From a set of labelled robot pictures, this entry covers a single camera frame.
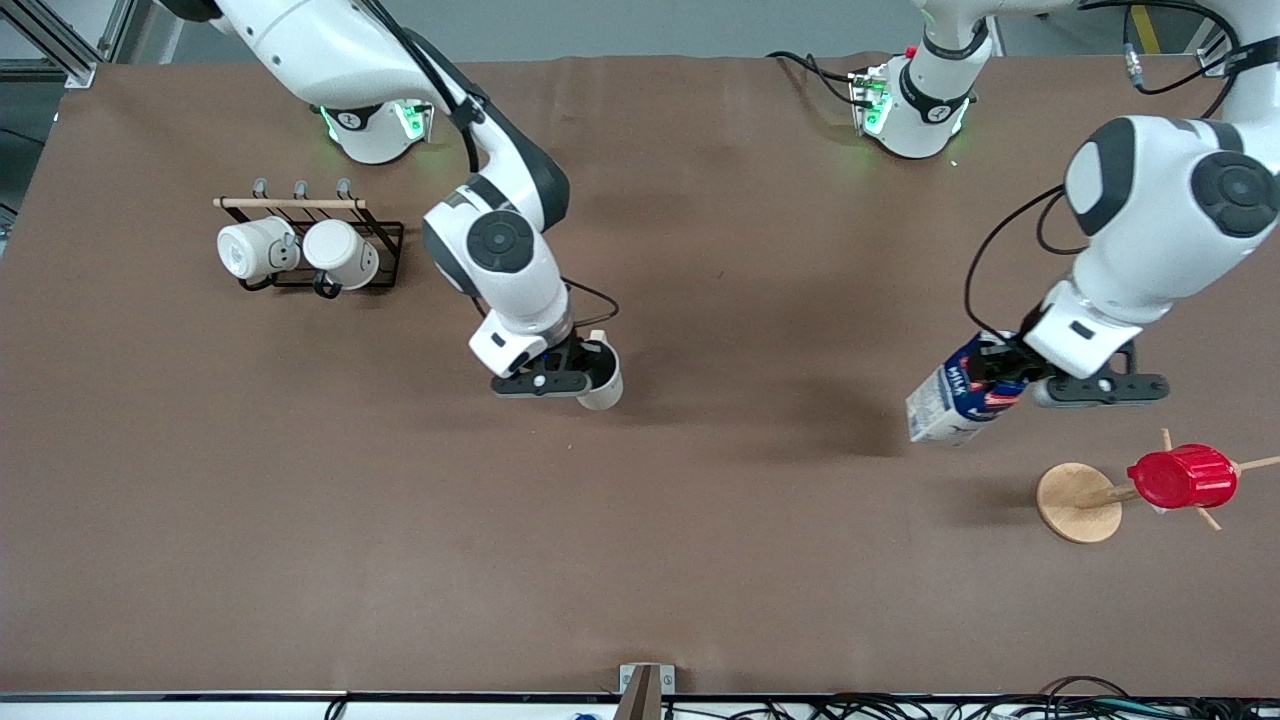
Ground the black wire mug rack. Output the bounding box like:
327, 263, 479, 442
213, 178, 405, 299

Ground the white cup with handle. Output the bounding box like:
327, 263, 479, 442
575, 329, 624, 412

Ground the white mug with face print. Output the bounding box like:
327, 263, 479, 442
217, 216, 301, 283

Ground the brown table cover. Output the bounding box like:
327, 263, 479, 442
0, 52, 1280, 698

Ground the blue white milk carton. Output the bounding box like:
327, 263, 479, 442
906, 332, 1032, 447

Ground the aluminium frame profile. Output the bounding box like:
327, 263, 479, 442
1195, 28, 1241, 79
0, 0, 113, 89

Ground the plain white black-handled mug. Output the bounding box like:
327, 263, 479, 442
302, 219, 381, 300

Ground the red plastic cup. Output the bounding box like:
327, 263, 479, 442
1127, 444, 1240, 511

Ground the wooden mug tree stand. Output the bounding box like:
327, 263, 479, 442
1036, 428, 1280, 545

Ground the black base cable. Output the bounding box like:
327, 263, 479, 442
767, 50, 863, 107

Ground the brown wooden post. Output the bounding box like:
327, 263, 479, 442
612, 665, 663, 720

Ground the black floor cable bundle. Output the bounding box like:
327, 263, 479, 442
795, 675, 1280, 720

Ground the black cable with metal connector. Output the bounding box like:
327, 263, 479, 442
1080, 0, 1257, 121

